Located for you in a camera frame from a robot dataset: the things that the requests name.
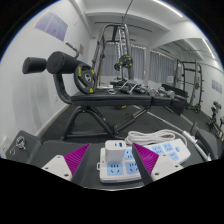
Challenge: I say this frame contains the black weight plate yellow marks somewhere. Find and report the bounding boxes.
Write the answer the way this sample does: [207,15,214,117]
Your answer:
[73,63,98,95]

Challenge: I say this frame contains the small purple wall posters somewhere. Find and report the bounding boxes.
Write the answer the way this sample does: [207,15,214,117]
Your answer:
[211,79,224,95]

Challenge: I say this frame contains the white power strip cable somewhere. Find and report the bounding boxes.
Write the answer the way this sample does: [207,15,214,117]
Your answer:
[124,129,180,146]

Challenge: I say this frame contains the small black weight plate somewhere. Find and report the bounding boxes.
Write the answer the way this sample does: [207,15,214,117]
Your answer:
[118,54,133,69]

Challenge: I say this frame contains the black plyo box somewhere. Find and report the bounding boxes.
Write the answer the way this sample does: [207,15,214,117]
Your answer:
[161,83,188,116]

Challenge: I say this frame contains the chrome dumbbell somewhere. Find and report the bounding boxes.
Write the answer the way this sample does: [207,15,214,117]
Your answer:
[158,86,176,99]
[146,87,158,98]

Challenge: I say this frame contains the white power strip blue sockets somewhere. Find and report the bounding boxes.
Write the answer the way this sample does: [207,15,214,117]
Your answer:
[97,138,192,184]

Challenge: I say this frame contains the metal key ring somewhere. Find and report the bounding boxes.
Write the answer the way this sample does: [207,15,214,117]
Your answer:
[9,135,28,156]

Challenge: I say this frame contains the purple wall poster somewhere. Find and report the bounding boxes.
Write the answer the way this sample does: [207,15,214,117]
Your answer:
[34,10,69,43]

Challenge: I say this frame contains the metal cable handle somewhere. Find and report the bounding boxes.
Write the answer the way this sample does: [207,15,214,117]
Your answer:
[113,79,138,95]

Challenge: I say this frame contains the dumbbell rack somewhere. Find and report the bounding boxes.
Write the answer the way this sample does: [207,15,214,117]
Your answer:
[206,101,224,134]

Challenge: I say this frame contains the black weight bench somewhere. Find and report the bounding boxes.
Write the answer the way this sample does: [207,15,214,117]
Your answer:
[22,50,188,141]

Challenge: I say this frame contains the grey cable machine frame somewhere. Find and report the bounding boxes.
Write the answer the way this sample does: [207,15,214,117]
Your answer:
[91,23,136,89]

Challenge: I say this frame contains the black squat rack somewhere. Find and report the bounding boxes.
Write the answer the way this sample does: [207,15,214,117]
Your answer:
[173,59,204,114]

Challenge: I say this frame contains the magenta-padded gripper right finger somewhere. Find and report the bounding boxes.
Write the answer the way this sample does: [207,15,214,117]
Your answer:
[131,142,185,186]

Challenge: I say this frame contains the grey window curtains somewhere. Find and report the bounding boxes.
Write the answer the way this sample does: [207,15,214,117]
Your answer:
[101,43,176,84]

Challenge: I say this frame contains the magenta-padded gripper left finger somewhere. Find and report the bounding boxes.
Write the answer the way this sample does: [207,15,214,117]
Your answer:
[41,143,92,184]

